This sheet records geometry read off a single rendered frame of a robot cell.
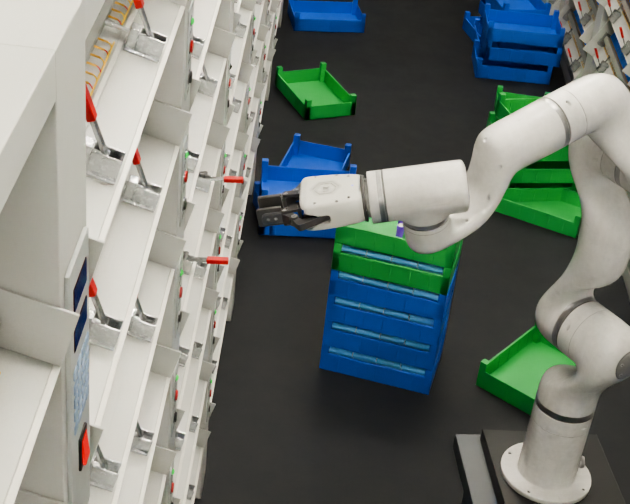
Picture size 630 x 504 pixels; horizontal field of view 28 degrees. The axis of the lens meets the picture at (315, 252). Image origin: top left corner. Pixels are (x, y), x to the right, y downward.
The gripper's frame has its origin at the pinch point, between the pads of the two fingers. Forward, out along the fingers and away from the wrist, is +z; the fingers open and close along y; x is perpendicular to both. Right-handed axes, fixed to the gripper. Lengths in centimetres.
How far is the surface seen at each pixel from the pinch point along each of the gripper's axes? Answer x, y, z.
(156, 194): -32, 47, 6
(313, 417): 104, -72, 11
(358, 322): 89, -90, -3
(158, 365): 5.5, 30.3, 15.9
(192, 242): 7.6, -5.6, 15.0
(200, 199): 7.5, -19.7, 14.9
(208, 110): -10.5, -17.6, 9.6
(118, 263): -31, 59, 9
